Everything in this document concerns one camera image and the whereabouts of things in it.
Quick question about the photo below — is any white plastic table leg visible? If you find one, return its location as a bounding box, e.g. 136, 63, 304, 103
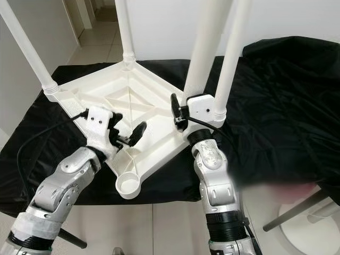
212, 0, 252, 121
0, 0, 60, 95
183, 0, 234, 105
116, 0, 137, 64

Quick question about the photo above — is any black fabric table cover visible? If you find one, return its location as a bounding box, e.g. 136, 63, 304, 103
0, 36, 340, 219

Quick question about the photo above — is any pink cushion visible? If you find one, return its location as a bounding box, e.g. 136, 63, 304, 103
266, 183, 320, 203

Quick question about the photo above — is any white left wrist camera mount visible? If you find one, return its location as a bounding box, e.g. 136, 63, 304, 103
88, 105, 117, 152

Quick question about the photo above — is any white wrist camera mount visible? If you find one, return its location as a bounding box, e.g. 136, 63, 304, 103
88, 105, 117, 152
186, 94, 216, 139

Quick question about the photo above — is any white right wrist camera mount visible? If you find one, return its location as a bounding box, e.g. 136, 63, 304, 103
186, 94, 216, 139

